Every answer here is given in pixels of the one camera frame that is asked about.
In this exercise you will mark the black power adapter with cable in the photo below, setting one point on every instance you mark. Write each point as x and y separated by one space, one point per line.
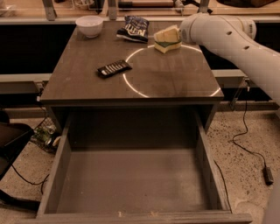
266 171

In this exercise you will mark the wire basket with cans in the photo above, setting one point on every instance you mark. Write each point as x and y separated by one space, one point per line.
46 136

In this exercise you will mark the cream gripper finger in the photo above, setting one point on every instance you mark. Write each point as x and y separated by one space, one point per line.
169 34

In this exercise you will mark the black chair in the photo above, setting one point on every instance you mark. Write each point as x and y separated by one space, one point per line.
13 138

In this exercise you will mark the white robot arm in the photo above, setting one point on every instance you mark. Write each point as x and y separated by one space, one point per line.
228 37

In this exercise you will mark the black chocolate bar wrapper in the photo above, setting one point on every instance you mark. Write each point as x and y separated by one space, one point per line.
114 68

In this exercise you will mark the green and yellow sponge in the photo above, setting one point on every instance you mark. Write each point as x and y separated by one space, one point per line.
165 47

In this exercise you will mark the white bowl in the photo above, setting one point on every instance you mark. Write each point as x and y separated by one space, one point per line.
90 26

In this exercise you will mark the blue chip bag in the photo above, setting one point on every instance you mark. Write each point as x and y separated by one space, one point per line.
135 29

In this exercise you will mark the open grey top drawer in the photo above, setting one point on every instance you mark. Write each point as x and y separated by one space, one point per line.
129 166

